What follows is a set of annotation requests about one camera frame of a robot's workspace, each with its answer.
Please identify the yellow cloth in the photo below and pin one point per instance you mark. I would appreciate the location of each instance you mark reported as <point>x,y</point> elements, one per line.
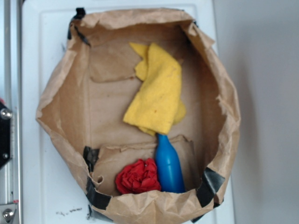
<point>157,106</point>

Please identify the red crumpled cloth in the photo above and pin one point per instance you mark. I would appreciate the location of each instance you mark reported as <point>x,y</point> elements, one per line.
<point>138,177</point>

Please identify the blue plastic bottle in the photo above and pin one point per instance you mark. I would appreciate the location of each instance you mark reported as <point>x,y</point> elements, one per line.
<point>168,166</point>

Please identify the brown paper bag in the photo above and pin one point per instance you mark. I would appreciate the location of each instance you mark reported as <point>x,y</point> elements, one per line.
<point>84,102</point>

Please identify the black metal bracket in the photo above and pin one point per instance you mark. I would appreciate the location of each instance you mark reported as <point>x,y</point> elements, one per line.
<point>6,116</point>

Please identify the aluminium frame rail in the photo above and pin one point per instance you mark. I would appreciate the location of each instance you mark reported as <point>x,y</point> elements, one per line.
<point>10,174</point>

